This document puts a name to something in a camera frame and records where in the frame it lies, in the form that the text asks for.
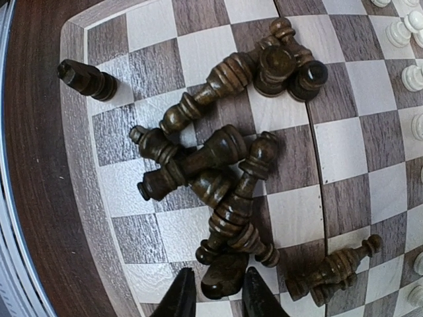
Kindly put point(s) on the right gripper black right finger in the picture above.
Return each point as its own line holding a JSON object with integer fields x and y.
{"x": 258, "y": 300}

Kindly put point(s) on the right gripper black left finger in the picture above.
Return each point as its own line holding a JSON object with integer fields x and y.
{"x": 180, "y": 299}

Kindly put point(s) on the dark bishop chess piece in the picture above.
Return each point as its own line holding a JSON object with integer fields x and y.
{"x": 336, "y": 272}

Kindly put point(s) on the dark rook chess piece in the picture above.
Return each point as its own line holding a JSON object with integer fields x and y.
{"x": 87, "y": 80}

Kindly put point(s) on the dark knight chess piece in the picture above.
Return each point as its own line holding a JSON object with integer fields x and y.
{"x": 225, "y": 275}

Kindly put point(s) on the dark pawn chess piece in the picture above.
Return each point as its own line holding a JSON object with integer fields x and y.
{"x": 305, "y": 84}

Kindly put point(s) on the pile of dark chess pieces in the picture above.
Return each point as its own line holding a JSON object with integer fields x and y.
{"x": 243, "y": 146}

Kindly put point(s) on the wooden chess board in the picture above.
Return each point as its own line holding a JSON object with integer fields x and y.
{"x": 157, "y": 50}

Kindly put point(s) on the row of white chess pieces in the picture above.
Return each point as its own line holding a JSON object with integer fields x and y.
{"x": 404, "y": 65}

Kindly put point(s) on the aluminium front frame rail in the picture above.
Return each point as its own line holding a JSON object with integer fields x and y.
{"x": 22, "y": 293}

